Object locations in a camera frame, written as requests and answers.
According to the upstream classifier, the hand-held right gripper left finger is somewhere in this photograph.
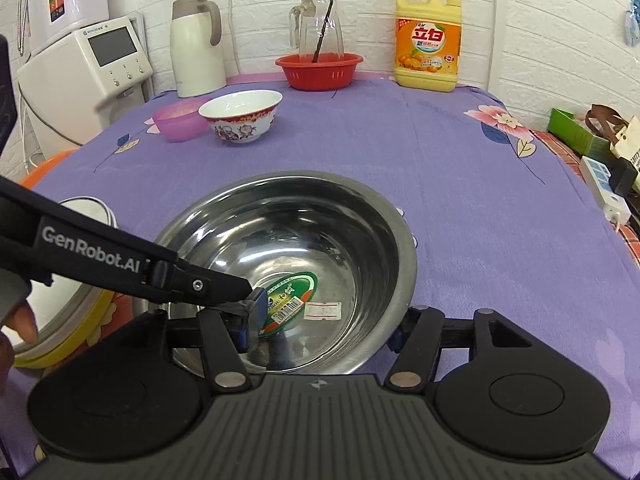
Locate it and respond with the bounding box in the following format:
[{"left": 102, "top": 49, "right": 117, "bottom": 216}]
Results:
[{"left": 117, "top": 307, "right": 253, "bottom": 393}]

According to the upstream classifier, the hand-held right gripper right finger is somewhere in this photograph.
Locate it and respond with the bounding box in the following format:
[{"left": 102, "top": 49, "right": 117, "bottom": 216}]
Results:
[{"left": 383, "top": 306, "right": 536, "bottom": 391}]

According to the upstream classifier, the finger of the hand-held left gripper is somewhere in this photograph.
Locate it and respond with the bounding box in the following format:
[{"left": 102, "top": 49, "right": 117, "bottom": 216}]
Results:
[{"left": 145, "top": 258, "right": 267, "bottom": 337}]

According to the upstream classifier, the white blue-rimmed plate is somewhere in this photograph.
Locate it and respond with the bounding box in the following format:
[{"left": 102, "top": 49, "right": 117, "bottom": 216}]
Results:
[{"left": 12, "top": 197, "right": 119, "bottom": 357}]

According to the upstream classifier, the yellow plastic plate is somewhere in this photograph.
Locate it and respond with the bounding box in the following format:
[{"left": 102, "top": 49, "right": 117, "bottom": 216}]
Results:
[{"left": 12, "top": 287, "right": 119, "bottom": 369}]

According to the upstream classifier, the stainless steel bowl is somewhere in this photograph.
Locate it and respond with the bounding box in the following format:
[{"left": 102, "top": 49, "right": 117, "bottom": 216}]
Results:
[{"left": 134, "top": 170, "right": 418, "bottom": 376}]

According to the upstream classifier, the person's left hand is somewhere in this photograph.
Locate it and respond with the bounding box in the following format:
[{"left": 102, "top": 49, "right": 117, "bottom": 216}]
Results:
[{"left": 0, "top": 269, "right": 39, "bottom": 395}]

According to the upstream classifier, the orange plastic basin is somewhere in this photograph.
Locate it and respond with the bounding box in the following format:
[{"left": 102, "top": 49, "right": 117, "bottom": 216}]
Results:
[{"left": 17, "top": 149, "right": 83, "bottom": 191}]

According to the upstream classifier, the white appliance with screen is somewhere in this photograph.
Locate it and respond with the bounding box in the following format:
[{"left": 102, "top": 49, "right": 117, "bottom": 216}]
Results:
[{"left": 17, "top": 12, "right": 153, "bottom": 161}]

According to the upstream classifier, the purple plastic bowl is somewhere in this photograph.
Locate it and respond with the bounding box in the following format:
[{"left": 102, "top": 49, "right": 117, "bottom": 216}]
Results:
[{"left": 152, "top": 97, "right": 213, "bottom": 142}]

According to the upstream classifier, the purple floral tablecloth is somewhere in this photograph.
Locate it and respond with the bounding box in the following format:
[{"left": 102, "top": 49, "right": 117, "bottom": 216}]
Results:
[{"left": 0, "top": 72, "right": 640, "bottom": 480}]

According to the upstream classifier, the patterned ceramic bowl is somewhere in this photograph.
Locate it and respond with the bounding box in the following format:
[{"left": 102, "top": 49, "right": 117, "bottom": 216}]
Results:
[{"left": 198, "top": 89, "right": 283, "bottom": 145}]

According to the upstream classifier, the white thermos jug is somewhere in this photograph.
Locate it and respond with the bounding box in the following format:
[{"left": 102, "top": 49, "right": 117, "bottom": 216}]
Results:
[{"left": 169, "top": 0, "right": 227, "bottom": 99}]

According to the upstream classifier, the red plastic basket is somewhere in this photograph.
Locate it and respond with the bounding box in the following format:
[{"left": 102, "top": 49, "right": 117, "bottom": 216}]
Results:
[{"left": 275, "top": 52, "right": 364, "bottom": 92}]

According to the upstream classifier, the white power strip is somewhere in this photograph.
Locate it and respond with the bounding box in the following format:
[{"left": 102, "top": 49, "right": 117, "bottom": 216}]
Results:
[{"left": 580, "top": 156, "right": 633, "bottom": 226}]

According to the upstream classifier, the green box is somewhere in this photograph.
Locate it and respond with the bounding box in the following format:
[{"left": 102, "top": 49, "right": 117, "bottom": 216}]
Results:
[{"left": 547, "top": 108, "right": 613, "bottom": 161}]

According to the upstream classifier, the black power adapter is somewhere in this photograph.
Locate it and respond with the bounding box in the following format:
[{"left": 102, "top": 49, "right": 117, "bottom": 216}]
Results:
[{"left": 611, "top": 157, "right": 640, "bottom": 198}]

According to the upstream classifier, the glass pitcher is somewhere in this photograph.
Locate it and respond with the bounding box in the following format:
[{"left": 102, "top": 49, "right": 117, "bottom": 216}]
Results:
[{"left": 288, "top": 0, "right": 345, "bottom": 61}]

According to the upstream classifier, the black stirring stick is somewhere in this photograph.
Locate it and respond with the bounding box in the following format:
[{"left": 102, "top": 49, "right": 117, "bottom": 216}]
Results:
[{"left": 311, "top": 0, "right": 340, "bottom": 63}]

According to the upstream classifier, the yellow detergent bottle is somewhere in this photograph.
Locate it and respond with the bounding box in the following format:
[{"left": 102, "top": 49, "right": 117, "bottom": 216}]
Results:
[{"left": 395, "top": 0, "right": 470, "bottom": 93}]

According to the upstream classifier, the cream tote bag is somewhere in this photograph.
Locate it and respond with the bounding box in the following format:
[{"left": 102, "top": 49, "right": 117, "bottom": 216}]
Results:
[{"left": 610, "top": 115, "right": 640, "bottom": 172}]

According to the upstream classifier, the white wall cord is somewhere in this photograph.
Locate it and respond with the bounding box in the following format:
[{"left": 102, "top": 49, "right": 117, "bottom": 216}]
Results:
[{"left": 224, "top": 0, "right": 242, "bottom": 77}]

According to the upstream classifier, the brown leather strap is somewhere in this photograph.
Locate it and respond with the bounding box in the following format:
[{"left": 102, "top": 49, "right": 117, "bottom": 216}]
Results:
[{"left": 586, "top": 104, "right": 632, "bottom": 137}]

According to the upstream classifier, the white wall pipe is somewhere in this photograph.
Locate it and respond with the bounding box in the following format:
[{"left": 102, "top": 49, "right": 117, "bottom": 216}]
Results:
[{"left": 487, "top": 0, "right": 506, "bottom": 91}]

